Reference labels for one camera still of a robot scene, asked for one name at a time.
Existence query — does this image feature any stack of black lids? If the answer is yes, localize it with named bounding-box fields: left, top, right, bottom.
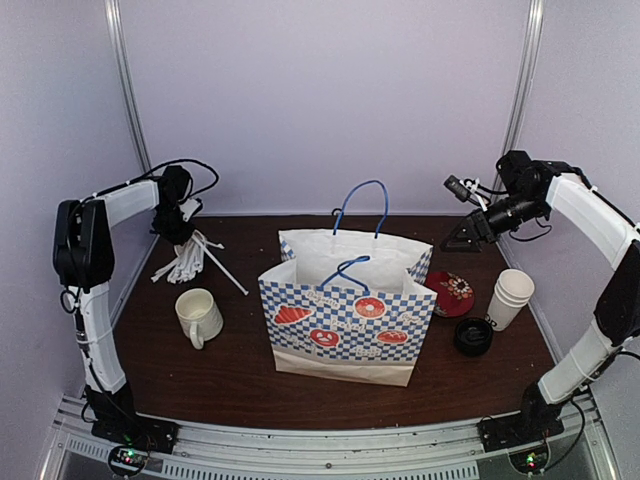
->
left=453, top=317, right=494, bottom=357

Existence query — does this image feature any red floral plate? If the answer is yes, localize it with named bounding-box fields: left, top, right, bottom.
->
left=425, top=271, right=475, bottom=318

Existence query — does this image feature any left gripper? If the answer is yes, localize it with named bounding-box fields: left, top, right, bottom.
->
left=152, top=203, right=196, bottom=245

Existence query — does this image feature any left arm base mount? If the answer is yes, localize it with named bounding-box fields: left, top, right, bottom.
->
left=91, top=416, right=179, bottom=454

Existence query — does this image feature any paper cup holding straws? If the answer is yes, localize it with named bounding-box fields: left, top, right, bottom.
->
left=151, top=230, right=225, bottom=284

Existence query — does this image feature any cream ceramic mug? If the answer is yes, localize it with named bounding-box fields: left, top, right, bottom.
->
left=174, top=288, right=224, bottom=350

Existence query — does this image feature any blue checkered paper bag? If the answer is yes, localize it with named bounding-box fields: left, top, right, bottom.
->
left=257, top=179, right=439, bottom=389

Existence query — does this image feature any straw pointing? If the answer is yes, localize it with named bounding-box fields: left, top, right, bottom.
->
left=203, top=246, right=249, bottom=296

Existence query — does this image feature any stack of paper cups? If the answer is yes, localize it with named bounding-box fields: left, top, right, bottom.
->
left=485, top=269, right=535, bottom=332

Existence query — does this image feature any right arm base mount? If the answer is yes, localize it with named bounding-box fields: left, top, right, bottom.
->
left=476, top=413, right=564, bottom=453

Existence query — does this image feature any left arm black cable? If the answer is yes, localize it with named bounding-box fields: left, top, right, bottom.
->
left=59, top=158, right=221, bottom=316

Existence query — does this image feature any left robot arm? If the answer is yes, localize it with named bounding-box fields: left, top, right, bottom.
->
left=53, top=159, right=202, bottom=444

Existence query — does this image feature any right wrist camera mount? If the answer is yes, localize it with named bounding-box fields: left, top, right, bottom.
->
left=443, top=175, right=492, bottom=211

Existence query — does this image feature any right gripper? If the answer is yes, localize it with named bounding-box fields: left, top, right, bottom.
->
left=441, top=190, right=547, bottom=252

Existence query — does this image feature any aluminium front rail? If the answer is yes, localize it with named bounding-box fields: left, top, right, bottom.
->
left=39, top=394, right=621, bottom=480

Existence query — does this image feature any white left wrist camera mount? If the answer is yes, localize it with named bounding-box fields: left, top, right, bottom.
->
left=179, top=198, right=203, bottom=222

